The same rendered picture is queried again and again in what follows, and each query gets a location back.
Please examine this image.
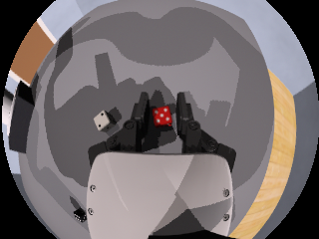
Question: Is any red die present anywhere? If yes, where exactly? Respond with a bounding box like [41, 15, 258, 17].
[152, 106, 172, 128]

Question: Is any black die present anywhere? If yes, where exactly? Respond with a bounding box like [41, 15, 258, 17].
[74, 209, 87, 223]

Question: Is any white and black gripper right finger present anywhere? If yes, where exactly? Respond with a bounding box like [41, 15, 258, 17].
[175, 92, 236, 174]

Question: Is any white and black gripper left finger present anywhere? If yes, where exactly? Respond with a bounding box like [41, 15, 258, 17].
[88, 92, 151, 168]

